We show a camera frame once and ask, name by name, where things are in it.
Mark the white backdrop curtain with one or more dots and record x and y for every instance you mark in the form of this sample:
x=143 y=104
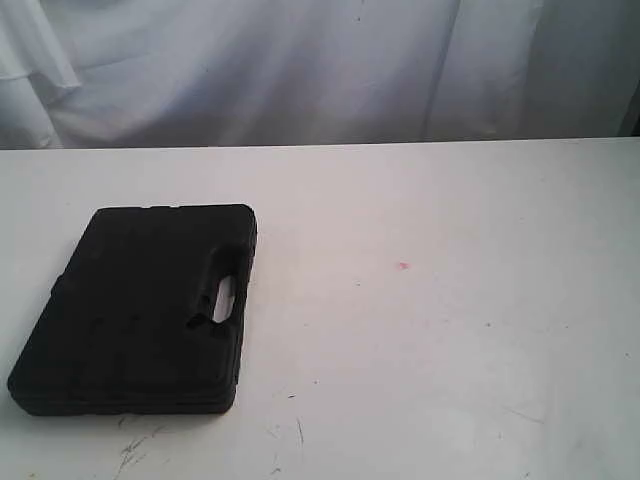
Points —
x=124 y=74

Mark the black plastic tool case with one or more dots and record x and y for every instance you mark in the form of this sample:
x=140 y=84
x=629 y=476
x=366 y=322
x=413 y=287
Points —
x=146 y=318

